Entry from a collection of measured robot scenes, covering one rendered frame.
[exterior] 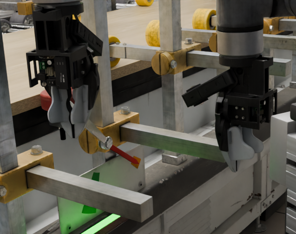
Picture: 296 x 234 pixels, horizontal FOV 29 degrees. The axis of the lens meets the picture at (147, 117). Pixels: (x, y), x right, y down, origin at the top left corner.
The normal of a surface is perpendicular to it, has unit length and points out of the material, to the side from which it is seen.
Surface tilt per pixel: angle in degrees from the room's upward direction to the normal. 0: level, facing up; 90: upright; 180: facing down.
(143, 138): 90
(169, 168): 0
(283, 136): 90
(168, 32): 90
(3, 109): 90
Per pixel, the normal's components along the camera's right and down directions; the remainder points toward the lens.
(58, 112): 0.93, 0.01
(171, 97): -0.59, 0.27
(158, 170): -0.04, -0.95
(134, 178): 0.81, 0.15
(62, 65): -0.28, 0.30
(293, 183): -0.88, 0.18
